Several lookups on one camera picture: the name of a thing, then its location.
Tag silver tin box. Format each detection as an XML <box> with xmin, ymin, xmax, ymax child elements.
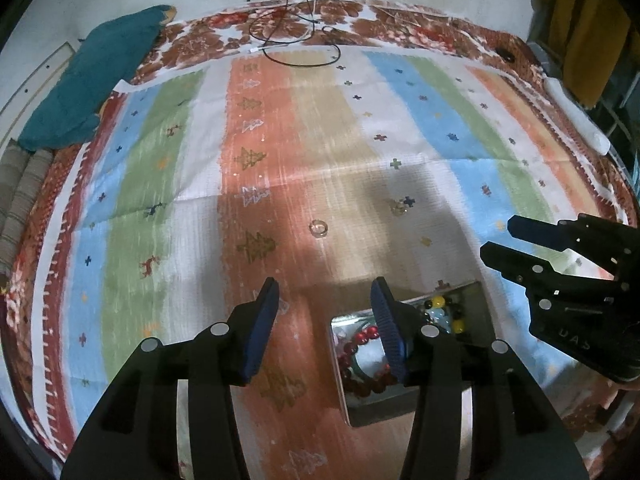
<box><xmin>330</xmin><ymin>280</ymin><xmax>496</xmax><ymax>428</ymax></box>

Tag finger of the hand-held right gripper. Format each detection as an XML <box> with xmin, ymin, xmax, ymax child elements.
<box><xmin>507</xmin><ymin>214</ymin><xmax>583</xmax><ymax>258</ymax></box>
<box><xmin>480</xmin><ymin>241</ymin><xmax>546</xmax><ymax>293</ymax></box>

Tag brown striped cushion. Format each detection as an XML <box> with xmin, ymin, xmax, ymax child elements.
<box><xmin>0</xmin><ymin>147</ymin><xmax>55</xmax><ymax>273</ymax></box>

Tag multicolour bead bracelet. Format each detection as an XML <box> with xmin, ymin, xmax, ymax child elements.
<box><xmin>419</xmin><ymin>295</ymin><xmax>470</xmax><ymax>337</ymax></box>

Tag light blue bead bracelet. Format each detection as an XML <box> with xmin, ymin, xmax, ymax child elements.
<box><xmin>426</xmin><ymin>309</ymin><xmax>462</xmax><ymax>335</ymax></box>

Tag white wooden headboard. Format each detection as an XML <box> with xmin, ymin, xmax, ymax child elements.
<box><xmin>0</xmin><ymin>42</ymin><xmax>77</xmax><ymax>147</ymax></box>

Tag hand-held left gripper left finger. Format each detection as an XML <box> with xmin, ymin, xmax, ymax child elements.
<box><xmin>60</xmin><ymin>276</ymin><xmax>281</xmax><ymax>480</ymax></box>

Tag metal rack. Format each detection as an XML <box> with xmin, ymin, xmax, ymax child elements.
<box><xmin>525</xmin><ymin>35</ymin><xmax>640</xmax><ymax>166</ymax></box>

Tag red bead bracelet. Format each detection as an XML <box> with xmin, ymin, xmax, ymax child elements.
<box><xmin>336</xmin><ymin>324</ymin><xmax>401</xmax><ymax>397</ymax></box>

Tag white rolled cloth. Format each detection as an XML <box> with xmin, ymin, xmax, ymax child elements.
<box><xmin>545</xmin><ymin>77</ymin><xmax>611</xmax><ymax>156</ymax></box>

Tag mustard yellow garment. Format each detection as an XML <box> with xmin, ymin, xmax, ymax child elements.
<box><xmin>531</xmin><ymin>0</ymin><xmax>632</xmax><ymax>107</ymax></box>

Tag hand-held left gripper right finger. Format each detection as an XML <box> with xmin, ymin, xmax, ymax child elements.
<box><xmin>369</xmin><ymin>276</ymin><xmax>588</xmax><ymax>480</ymax></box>

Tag teal pillow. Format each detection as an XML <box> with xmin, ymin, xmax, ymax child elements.
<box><xmin>19</xmin><ymin>5</ymin><xmax>177</xmax><ymax>153</ymax></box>

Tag striped printed cloth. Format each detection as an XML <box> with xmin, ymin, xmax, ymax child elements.
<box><xmin>30</xmin><ymin>45</ymin><xmax>631</xmax><ymax>480</ymax></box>

